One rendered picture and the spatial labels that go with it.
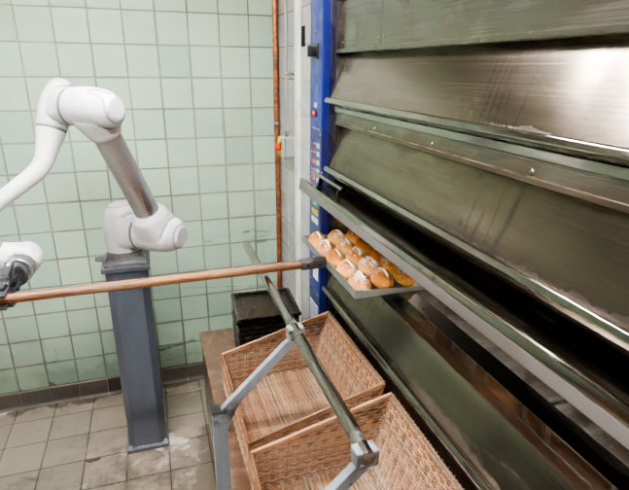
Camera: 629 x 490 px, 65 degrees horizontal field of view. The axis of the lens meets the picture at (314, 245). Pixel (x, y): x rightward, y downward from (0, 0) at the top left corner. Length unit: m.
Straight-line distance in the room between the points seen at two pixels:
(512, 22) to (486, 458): 0.95
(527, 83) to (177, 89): 2.01
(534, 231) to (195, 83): 2.08
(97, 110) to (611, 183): 1.52
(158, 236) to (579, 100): 1.66
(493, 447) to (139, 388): 1.80
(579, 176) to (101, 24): 2.30
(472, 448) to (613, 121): 0.82
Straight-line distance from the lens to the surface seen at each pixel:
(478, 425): 1.35
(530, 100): 1.05
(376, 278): 1.58
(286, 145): 2.52
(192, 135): 2.79
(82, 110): 1.89
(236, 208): 2.90
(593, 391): 0.80
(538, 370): 0.87
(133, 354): 2.55
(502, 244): 1.11
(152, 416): 2.75
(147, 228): 2.16
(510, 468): 1.28
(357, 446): 1.01
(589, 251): 0.97
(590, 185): 0.95
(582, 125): 0.94
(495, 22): 1.19
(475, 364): 1.28
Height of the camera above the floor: 1.84
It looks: 20 degrees down
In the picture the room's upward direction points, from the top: straight up
